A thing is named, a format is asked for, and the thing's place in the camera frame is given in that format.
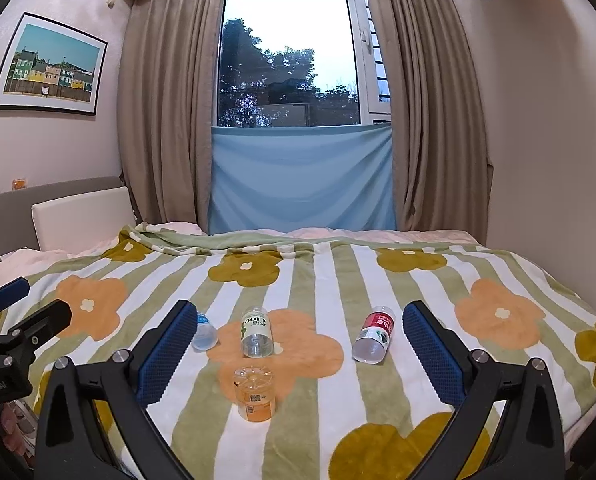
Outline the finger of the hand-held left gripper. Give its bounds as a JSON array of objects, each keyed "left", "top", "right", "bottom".
[
  {"left": 5, "top": 299, "right": 73, "bottom": 356},
  {"left": 0, "top": 276, "right": 32, "bottom": 336}
]

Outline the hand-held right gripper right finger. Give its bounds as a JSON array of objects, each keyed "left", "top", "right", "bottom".
[{"left": 402, "top": 300, "right": 564, "bottom": 480}]

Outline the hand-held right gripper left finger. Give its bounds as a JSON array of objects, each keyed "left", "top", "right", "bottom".
[{"left": 33, "top": 300, "right": 199, "bottom": 480}]

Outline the orange drink bottle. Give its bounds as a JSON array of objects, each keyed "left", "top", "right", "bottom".
[{"left": 234, "top": 366, "right": 277, "bottom": 422}]

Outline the person's left hand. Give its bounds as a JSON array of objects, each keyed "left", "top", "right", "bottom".
[{"left": 0, "top": 402, "right": 37, "bottom": 467}]

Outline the blue cap plastic bottle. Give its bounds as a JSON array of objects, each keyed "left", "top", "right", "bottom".
[{"left": 191, "top": 313, "right": 218, "bottom": 351}]

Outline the red label plastic bottle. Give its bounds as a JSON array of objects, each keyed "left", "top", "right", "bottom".
[{"left": 352, "top": 304, "right": 397, "bottom": 365}]

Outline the grey bed headboard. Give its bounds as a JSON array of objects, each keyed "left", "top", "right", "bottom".
[{"left": 0, "top": 176, "right": 140, "bottom": 281}]

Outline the green label plastic bottle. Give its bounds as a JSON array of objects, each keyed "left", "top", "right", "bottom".
[{"left": 240, "top": 306, "right": 275, "bottom": 359}]

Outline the white pillow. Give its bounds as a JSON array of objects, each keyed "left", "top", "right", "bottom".
[{"left": 31, "top": 186, "right": 138, "bottom": 252}]

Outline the floral striped blanket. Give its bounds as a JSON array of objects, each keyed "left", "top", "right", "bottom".
[{"left": 0, "top": 224, "right": 596, "bottom": 480}]

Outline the light blue cloth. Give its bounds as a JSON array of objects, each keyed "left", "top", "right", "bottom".
[{"left": 207, "top": 124, "right": 398, "bottom": 235}]

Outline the framed houses picture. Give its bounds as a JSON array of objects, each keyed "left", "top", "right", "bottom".
[{"left": 0, "top": 12, "right": 110, "bottom": 117}]

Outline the beige curtain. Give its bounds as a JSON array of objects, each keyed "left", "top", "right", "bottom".
[
  {"left": 116, "top": 0, "right": 228, "bottom": 237},
  {"left": 364, "top": 0, "right": 495, "bottom": 234}
]

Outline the white frame window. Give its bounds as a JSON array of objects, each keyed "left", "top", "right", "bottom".
[{"left": 216, "top": 0, "right": 395, "bottom": 129}]

